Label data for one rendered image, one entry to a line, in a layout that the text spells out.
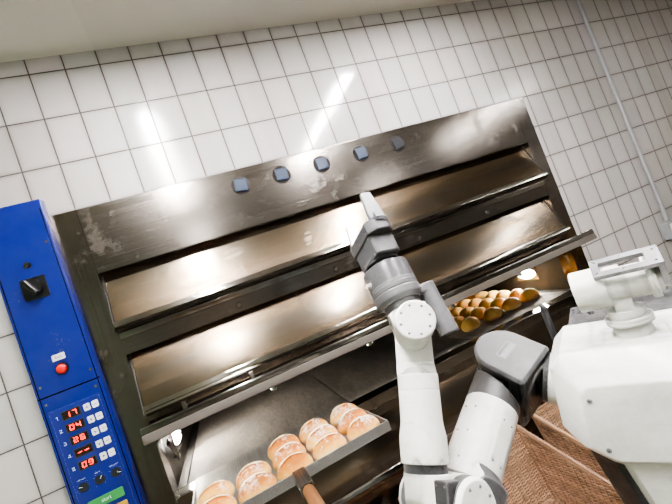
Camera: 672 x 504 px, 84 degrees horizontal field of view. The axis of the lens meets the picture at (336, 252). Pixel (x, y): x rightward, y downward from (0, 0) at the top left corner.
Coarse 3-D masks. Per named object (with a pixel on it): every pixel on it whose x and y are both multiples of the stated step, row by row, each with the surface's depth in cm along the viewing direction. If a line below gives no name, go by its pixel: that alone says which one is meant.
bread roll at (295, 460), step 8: (288, 456) 99; (296, 456) 98; (304, 456) 99; (280, 464) 98; (288, 464) 97; (296, 464) 97; (304, 464) 97; (280, 472) 96; (288, 472) 96; (280, 480) 96
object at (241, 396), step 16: (544, 256) 147; (512, 272) 141; (480, 288) 136; (448, 304) 131; (368, 336) 121; (336, 352) 117; (304, 368) 114; (272, 384) 110; (224, 400) 106; (240, 400) 107; (192, 416) 103; (208, 416) 104; (160, 432) 100
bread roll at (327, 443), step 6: (330, 432) 104; (336, 432) 105; (324, 438) 102; (330, 438) 102; (336, 438) 102; (342, 438) 103; (318, 444) 101; (324, 444) 101; (330, 444) 101; (336, 444) 101; (342, 444) 102; (318, 450) 100; (324, 450) 100; (330, 450) 100; (318, 456) 100
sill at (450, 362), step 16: (544, 304) 167; (560, 304) 164; (512, 320) 161; (528, 320) 158; (480, 336) 156; (448, 352) 151; (464, 352) 147; (448, 368) 144; (368, 400) 133; (384, 400) 135; (176, 496) 113; (192, 496) 113
